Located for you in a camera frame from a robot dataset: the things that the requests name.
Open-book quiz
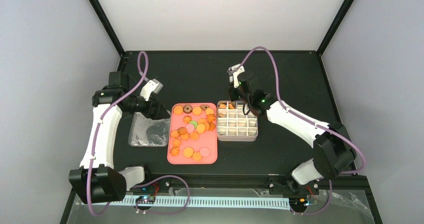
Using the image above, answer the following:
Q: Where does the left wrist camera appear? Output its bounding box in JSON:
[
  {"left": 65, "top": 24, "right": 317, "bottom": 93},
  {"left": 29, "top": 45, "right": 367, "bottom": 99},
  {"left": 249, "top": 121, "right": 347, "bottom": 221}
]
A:
[{"left": 140, "top": 79, "right": 163, "bottom": 101}]

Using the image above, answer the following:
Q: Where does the light blue slotted cable duct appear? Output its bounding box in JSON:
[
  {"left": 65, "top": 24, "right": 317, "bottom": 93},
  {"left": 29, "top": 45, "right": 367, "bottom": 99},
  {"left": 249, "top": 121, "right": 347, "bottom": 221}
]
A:
[{"left": 117, "top": 196, "right": 290, "bottom": 210}]

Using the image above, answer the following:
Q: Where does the pink cookie tray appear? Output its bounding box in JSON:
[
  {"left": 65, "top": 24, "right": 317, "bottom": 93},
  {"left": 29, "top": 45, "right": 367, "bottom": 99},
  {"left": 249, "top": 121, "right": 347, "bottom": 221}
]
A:
[{"left": 167, "top": 103, "right": 218, "bottom": 165}]

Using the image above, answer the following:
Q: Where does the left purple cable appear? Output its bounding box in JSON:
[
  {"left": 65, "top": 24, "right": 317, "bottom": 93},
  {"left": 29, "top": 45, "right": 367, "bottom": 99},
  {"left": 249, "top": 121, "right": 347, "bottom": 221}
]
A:
[{"left": 86, "top": 51, "right": 150, "bottom": 217}]

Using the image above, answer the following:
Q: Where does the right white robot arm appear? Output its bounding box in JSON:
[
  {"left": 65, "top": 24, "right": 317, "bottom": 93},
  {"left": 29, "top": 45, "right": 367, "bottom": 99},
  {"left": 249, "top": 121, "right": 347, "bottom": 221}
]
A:
[{"left": 228, "top": 78, "right": 357, "bottom": 194}]

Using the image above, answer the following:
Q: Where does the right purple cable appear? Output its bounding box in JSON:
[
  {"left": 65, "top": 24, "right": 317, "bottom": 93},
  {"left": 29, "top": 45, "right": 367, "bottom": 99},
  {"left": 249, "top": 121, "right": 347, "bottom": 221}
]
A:
[{"left": 236, "top": 46, "right": 368, "bottom": 175}]

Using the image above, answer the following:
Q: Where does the beige compartment box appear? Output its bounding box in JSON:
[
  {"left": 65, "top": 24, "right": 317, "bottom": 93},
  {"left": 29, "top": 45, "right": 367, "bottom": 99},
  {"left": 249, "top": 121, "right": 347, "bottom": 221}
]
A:
[{"left": 216, "top": 101, "right": 258, "bottom": 142}]

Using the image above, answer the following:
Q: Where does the pink round cookie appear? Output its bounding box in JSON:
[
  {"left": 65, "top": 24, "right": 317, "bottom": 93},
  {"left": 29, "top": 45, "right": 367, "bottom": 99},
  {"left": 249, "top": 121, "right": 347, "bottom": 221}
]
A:
[{"left": 199, "top": 147, "right": 210, "bottom": 157}]

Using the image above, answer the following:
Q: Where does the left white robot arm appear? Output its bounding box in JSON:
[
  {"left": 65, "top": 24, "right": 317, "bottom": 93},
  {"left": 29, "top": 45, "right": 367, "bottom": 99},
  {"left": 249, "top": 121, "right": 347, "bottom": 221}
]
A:
[{"left": 68, "top": 71, "right": 170, "bottom": 204}]

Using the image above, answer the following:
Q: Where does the chocolate ring cookie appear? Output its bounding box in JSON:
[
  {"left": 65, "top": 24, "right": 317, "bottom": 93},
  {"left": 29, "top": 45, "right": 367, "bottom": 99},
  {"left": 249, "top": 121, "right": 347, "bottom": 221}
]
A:
[{"left": 183, "top": 104, "right": 193, "bottom": 114}]

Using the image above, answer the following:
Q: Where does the purple cable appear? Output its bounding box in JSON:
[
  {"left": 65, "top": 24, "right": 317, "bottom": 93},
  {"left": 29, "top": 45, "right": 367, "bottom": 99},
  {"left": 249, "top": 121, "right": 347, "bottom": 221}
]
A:
[
  {"left": 86, "top": 51, "right": 150, "bottom": 217},
  {"left": 236, "top": 46, "right": 368, "bottom": 175}
]

